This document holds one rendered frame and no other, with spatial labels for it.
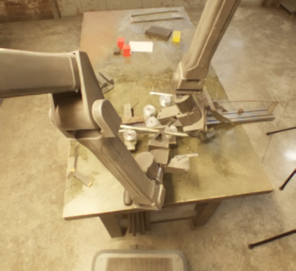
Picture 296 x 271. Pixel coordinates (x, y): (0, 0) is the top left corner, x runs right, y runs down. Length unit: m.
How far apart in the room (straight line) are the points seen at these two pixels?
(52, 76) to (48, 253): 1.57
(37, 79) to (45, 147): 1.88
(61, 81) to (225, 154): 0.77
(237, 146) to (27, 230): 1.51
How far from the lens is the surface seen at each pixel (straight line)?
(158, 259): 1.43
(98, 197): 0.87
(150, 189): 0.62
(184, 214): 1.55
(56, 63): 0.34
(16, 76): 0.30
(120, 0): 3.91
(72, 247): 1.77
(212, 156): 0.96
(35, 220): 1.91
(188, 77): 0.59
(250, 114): 1.12
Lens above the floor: 1.68
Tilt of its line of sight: 51 degrees down
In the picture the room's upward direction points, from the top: straight up
